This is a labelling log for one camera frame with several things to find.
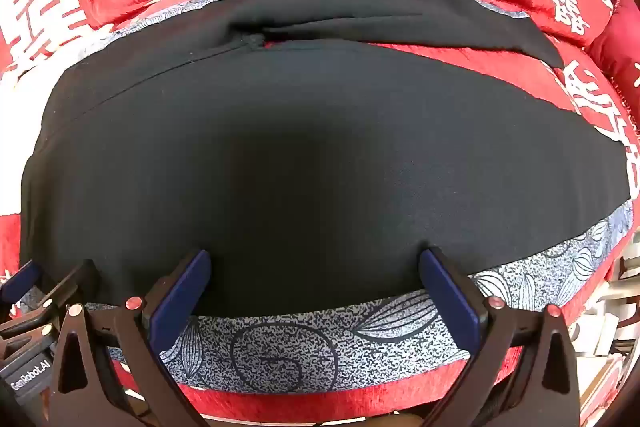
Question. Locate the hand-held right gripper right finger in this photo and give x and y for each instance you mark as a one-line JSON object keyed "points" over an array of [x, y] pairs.
{"points": [[450, 302]]}

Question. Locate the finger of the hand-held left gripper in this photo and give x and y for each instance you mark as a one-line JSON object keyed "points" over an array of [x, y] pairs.
{"points": [[72, 279], [19, 279]]}

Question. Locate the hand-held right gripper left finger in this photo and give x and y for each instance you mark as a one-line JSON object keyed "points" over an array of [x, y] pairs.
{"points": [[181, 297]]}

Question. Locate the black pants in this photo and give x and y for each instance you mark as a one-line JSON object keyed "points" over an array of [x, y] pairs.
{"points": [[300, 157]]}

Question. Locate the grey floral patterned cloth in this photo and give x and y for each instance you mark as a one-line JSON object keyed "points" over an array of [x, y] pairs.
{"points": [[300, 347]]}

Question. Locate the pile of white boxes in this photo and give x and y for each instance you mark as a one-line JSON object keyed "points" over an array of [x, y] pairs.
{"points": [[617, 327]]}

